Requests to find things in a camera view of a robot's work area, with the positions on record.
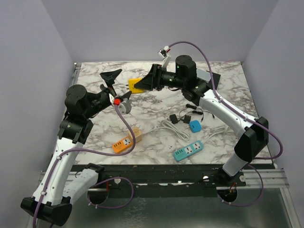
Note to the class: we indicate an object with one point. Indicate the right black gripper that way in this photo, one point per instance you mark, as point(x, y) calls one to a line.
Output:
point(152, 80)

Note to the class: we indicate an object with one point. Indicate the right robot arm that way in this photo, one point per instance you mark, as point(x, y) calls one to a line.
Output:
point(252, 132)

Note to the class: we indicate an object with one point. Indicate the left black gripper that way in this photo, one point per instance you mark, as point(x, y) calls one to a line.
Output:
point(109, 78)

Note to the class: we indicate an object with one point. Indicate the orange power strip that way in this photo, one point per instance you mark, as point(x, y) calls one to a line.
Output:
point(122, 145)

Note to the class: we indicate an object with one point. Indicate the black power adapter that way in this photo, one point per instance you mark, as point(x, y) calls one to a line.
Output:
point(173, 119)

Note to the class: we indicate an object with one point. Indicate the aluminium frame rail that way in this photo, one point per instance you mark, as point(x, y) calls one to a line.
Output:
point(250, 179)

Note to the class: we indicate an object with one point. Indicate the blue flat charger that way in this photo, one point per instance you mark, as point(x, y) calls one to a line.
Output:
point(195, 126)

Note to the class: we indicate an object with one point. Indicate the grey rectangular box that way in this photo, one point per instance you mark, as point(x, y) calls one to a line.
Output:
point(204, 75)

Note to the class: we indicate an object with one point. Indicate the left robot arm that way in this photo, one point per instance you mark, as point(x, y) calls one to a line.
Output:
point(52, 201)

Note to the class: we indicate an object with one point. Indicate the beige cube socket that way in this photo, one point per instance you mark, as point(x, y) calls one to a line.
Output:
point(137, 133)

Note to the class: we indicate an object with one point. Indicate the black mat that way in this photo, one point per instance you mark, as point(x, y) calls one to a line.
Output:
point(216, 79)

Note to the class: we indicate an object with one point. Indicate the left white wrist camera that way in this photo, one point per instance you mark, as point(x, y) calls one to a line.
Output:
point(124, 105)

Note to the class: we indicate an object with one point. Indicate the black plug adapter with cable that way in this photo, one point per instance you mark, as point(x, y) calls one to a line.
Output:
point(186, 118)

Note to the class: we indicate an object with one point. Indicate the teal power strip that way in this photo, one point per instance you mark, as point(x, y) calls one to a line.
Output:
point(188, 151)

